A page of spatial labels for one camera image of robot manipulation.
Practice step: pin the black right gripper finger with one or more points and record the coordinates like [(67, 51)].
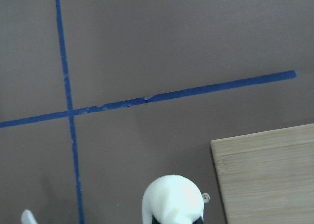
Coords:
[(27, 217)]

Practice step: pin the wooden cutting board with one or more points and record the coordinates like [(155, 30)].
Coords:
[(267, 177)]

